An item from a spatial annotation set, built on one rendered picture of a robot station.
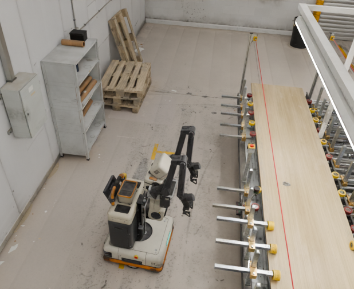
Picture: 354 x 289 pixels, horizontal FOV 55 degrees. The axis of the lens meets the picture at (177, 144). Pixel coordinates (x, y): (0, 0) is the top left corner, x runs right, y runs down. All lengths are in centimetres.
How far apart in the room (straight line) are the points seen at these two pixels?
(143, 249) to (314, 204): 182
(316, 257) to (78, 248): 254
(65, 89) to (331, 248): 354
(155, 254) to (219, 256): 80
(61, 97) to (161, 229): 218
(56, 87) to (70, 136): 79
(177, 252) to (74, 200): 155
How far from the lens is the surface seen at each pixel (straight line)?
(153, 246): 381
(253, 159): 445
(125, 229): 353
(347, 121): 215
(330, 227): 356
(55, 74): 463
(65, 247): 428
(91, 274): 402
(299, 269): 316
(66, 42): 499
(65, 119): 496
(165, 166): 306
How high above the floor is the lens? 339
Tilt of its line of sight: 38 degrees down
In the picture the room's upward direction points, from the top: 3 degrees clockwise
